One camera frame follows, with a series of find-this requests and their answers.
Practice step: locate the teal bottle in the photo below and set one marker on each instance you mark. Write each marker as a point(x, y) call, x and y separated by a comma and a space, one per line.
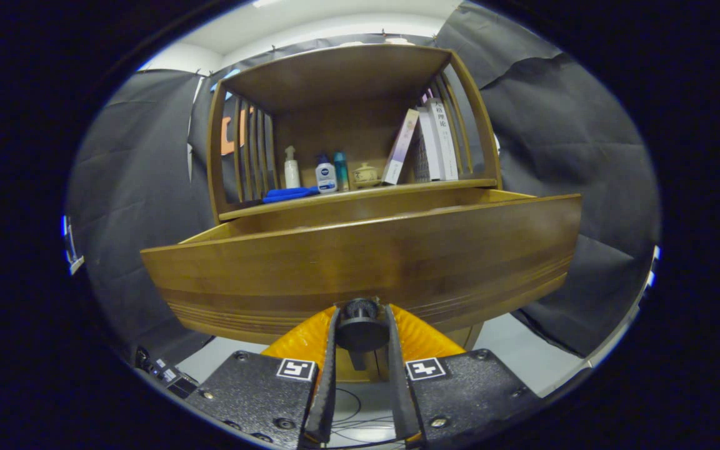
point(341, 175)

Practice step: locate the beige lidded teacup with saucer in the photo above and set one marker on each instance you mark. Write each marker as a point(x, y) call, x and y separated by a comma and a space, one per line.
point(365, 175)

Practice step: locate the white pump bottle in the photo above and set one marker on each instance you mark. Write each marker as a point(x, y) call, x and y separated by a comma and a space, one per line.
point(292, 175)

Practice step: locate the wooden cabinet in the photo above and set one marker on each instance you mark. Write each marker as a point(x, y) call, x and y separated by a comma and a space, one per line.
point(341, 75)

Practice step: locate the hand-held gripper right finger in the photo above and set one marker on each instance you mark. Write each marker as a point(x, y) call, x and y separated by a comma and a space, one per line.
point(466, 400)

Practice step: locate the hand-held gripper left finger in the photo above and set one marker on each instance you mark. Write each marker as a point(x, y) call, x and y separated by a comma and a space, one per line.
point(260, 400)

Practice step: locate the plain white book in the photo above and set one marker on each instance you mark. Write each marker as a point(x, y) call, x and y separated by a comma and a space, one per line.
point(430, 147)

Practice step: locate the white bottle with blue cap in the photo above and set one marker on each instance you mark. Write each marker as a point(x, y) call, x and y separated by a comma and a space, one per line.
point(326, 178)

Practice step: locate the wooden drawer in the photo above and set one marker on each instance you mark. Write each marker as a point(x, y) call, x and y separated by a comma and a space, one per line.
point(360, 262)

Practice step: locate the grey patterned book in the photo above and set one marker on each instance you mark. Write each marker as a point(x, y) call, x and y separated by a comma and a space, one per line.
point(421, 159)

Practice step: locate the pink and white book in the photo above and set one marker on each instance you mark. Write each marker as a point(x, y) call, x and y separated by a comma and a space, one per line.
point(399, 150)

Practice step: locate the wooden cabinet door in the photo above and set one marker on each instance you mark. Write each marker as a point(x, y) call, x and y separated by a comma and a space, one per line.
point(379, 369)
point(344, 374)

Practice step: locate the black power strip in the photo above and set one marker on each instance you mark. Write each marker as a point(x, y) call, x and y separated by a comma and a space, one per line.
point(163, 372)

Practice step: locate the blue folded cloth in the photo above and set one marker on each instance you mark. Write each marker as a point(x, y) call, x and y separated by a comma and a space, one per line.
point(288, 195)

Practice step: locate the wooden countertop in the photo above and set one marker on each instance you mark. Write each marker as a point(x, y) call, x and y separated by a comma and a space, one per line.
point(360, 195)

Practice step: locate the white book with black print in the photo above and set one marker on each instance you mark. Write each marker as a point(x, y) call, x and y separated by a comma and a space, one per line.
point(445, 140)

